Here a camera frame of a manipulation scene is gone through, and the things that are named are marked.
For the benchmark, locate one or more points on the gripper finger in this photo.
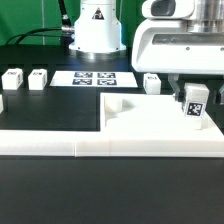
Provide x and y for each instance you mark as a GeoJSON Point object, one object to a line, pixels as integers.
{"type": "Point", "coordinates": [178, 92]}
{"type": "Point", "coordinates": [219, 96]}

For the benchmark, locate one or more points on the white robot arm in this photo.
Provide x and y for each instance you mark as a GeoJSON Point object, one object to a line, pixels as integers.
{"type": "Point", "coordinates": [97, 32]}

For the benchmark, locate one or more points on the white sheet with markers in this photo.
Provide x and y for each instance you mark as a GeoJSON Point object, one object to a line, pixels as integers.
{"type": "Point", "coordinates": [93, 79]}

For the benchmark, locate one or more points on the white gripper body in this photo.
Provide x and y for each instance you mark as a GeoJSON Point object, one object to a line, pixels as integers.
{"type": "Point", "coordinates": [164, 46]}

